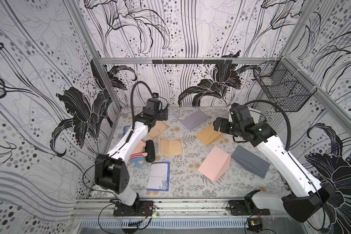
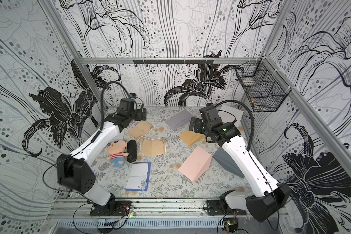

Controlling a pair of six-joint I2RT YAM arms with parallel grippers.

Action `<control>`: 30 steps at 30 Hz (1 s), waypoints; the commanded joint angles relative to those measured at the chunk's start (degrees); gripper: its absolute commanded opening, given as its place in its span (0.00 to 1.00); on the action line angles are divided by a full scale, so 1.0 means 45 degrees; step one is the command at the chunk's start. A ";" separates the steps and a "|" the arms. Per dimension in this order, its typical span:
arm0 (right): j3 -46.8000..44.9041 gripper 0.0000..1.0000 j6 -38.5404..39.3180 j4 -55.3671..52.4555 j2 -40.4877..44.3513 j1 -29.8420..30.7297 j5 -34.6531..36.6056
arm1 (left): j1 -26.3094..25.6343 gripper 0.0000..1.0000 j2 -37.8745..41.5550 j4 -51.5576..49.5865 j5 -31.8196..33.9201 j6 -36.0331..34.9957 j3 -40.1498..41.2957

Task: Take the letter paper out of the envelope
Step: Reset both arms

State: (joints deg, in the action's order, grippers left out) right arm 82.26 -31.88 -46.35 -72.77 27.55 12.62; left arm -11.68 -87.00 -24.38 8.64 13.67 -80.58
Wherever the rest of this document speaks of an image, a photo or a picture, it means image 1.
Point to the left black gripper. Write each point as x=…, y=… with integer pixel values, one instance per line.
x=161, y=114

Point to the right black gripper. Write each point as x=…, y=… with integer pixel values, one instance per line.
x=222, y=126

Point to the cream letter paper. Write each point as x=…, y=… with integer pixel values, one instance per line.
x=159, y=129
x=171, y=147

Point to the yellow kraft envelope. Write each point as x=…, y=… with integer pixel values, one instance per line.
x=208, y=135

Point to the lilac grey envelope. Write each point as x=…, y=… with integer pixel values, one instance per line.
x=194, y=120

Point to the dark grey envelope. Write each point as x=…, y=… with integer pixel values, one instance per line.
x=250, y=161

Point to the pink envelope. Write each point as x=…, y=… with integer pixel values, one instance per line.
x=216, y=164

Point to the white blue-bordered letter paper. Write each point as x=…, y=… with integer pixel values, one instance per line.
x=159, y=177

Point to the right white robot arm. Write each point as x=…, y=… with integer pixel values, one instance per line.
x=307, y=194

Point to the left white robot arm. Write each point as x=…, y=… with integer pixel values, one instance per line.
x=111, y=173

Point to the white mini drawer cabinet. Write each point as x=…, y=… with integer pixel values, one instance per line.
x=255, y=114

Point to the pink plush doll toy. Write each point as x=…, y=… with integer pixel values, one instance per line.
x=138, y=156

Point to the small electronics board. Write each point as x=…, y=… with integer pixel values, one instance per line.
x=254, y=225

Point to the black bar on rail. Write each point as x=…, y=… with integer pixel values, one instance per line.
x=191, y=61

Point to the black wire mesh basket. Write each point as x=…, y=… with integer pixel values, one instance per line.
x=283, y=84

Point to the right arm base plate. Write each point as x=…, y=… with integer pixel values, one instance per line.
x=243, y=207

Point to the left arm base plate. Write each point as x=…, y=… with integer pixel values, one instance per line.
x=139, y=208

